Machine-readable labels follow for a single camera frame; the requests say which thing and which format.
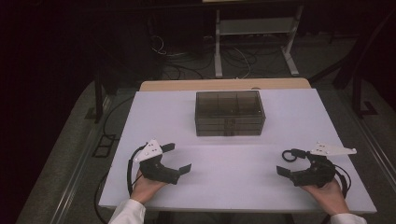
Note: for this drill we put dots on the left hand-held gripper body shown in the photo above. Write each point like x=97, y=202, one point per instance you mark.
x=157, y=171

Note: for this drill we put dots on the smoky clear drawer box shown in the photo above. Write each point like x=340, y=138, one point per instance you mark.
x=229, y=104

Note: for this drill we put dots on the white board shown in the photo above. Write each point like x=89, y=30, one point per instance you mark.
x=230, y=180

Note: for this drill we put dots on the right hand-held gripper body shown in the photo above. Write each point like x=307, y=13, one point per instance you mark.
x=317, y=171

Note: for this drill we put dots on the person's right hand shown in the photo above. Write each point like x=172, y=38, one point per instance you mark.
x=327, y=196

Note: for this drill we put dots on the person's left hand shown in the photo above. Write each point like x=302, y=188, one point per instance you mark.
x=146, y=188

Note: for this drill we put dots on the dark metal stand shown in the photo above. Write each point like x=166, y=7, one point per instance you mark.
x=99, y=96

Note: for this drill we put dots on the white metal stand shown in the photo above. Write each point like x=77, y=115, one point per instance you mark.
x=255, y=26

